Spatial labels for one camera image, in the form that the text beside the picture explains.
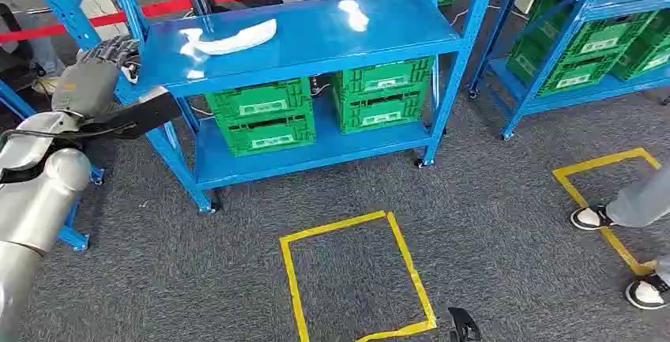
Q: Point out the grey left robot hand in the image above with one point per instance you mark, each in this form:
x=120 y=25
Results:
x=86 y=88

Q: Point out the white curved plastic part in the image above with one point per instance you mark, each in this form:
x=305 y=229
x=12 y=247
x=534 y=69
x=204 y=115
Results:
x=235 y=44

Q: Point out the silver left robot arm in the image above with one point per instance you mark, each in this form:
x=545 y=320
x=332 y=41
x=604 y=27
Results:
x=36 y=203

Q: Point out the red barrier belt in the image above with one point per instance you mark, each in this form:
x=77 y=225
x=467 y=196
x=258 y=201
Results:
x=157 y=9

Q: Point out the yellow floor tape square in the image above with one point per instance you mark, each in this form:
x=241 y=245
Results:
x=414 y=277
x=602 y=160

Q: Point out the black robot foot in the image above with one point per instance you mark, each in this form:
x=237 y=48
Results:
x=463 y=326

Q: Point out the standing person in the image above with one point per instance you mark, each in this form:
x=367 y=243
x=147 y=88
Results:
x=644 y=198

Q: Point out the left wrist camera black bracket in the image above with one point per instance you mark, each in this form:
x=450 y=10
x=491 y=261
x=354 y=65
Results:
x=152 y=112

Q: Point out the black barrier post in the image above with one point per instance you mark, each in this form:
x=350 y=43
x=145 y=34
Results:
x=200 y=0

